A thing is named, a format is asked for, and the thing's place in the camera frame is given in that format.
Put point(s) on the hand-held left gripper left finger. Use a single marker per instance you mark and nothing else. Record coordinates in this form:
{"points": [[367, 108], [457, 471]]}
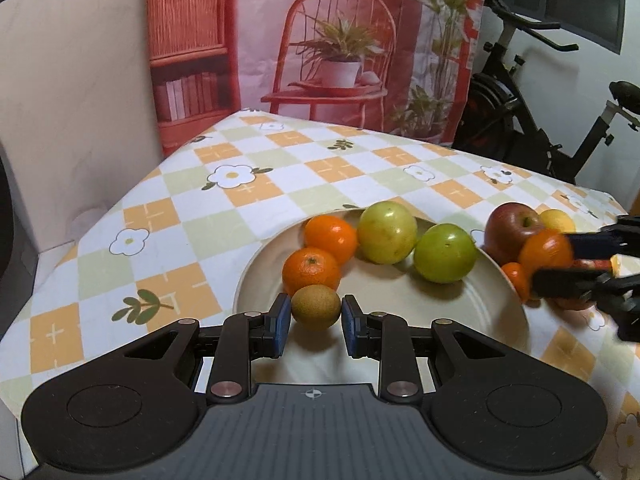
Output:
{"points": [[282, 325]]}

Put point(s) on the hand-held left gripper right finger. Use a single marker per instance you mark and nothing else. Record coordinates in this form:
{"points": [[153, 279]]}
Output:
{"points": [[350, 327]]}

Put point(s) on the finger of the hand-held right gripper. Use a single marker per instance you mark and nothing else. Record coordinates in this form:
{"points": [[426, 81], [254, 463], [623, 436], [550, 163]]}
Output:
{"points": [[595, 244], [570, 283]]}

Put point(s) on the red apple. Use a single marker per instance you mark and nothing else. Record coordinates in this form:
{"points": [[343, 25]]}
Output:
{"points": [[510, 230], [587, 264]]}

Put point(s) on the small brown kiwi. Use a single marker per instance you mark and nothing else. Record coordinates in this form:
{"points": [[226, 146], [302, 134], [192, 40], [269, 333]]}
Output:
{"points": [[314, 306]]}

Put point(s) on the orange tangerine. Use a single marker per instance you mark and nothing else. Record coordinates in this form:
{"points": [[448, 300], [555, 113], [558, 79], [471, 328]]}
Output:
{"points": [[331, 237], [310, 270], [542, 255], [515, 280]]}

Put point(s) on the yellow lemon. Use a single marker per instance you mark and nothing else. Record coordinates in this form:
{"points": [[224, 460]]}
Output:
{"points": [[557, 220]]}

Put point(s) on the beige round plate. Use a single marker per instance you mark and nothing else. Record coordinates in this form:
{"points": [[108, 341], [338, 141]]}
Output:
{"points": [[390, 300]]}

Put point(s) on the green apple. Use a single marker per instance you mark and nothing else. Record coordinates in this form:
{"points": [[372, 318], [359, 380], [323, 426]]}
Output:
{"points": [[387, 232], [444, 255]]}

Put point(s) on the checkered flower tablecloth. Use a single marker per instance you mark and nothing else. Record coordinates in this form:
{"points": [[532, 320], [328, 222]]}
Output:
{"points": [[175, 220]]}

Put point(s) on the black exercise bike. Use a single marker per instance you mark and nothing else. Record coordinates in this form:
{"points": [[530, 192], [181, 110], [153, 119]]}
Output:
{"points": [[500, 110]]}

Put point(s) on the printed red backdrop cloth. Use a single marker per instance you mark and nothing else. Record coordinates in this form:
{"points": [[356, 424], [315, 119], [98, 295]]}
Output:
{"points": [[250, 35]]}

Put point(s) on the white panel board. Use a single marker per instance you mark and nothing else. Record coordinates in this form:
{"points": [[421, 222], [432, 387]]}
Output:
{"points": [[75, 85]]}

